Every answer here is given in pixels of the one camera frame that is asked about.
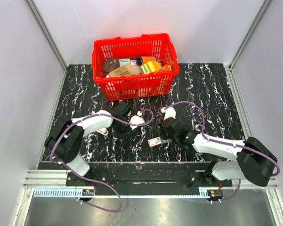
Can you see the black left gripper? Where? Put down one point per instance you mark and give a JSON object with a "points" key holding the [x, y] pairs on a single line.
{"points": [[127, 133]]}

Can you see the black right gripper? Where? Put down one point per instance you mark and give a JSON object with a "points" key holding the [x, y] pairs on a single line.
{"points": [[163, 137]]}

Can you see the red white staple box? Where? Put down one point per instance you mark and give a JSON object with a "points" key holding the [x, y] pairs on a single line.
{"points": [[157, 141]]}

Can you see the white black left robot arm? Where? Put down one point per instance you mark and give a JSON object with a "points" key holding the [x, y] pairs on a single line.
{"points": [[65, 138]]}

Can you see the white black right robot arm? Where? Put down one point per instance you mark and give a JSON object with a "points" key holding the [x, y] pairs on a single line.
{"points": [[249, 159]]}

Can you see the red plastic basket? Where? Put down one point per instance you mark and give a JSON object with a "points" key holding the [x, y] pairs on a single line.
{"points": [[141, 85]]}

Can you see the brown cardboard box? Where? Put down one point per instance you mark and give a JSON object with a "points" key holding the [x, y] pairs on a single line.
{"points": [[126, 70]]}

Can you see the brown round cookie pack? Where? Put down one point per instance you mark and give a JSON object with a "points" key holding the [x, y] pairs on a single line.
{"points": [[110, 64]]}

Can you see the teal white small box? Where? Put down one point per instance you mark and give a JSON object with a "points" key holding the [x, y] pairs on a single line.
{"points": [[124, 61]]}

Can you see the yellow green sponge pack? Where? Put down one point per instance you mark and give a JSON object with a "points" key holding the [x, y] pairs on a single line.
{"points": [[151, 67]]}

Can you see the orange cylindrical can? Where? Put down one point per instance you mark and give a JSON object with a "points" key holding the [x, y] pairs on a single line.
{"points": [[140, 60]]}

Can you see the orange snack packet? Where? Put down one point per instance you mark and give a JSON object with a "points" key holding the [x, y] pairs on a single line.
{"points": [[166, 68]]}

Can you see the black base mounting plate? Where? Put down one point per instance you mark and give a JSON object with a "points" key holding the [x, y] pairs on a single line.
{"points": [[155, 179]]}

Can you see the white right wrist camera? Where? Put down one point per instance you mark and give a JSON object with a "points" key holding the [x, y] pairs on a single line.
{"points": [[169, 112]]}

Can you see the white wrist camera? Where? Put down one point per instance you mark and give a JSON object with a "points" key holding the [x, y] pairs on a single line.
{"points": [[169, 112], [136, 120]]}

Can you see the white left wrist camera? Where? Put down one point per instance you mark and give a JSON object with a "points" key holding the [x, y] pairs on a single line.
{"points": [[136, 120]]}

